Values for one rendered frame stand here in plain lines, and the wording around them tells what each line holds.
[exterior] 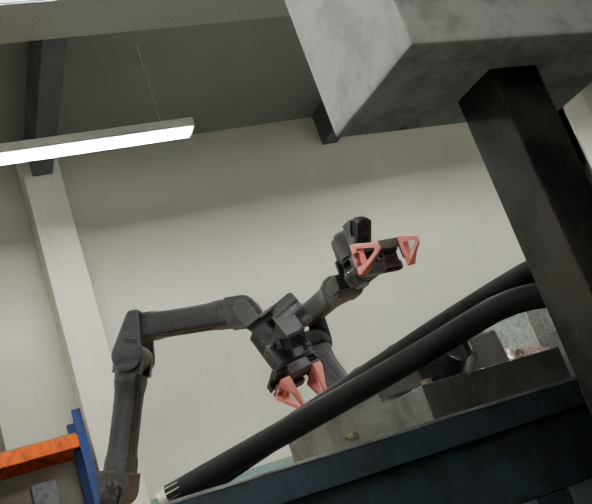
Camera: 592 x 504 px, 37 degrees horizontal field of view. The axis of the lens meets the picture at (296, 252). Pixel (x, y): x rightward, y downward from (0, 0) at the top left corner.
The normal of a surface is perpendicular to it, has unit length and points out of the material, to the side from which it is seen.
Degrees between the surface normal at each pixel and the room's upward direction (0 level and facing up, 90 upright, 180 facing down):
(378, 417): 90
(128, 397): 97
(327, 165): 90
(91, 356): 90
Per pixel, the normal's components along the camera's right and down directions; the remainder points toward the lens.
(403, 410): -0.87, 0.16
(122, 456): -0.10, -0.45
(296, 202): 0.29, -0.38
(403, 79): 0.32, 0.90
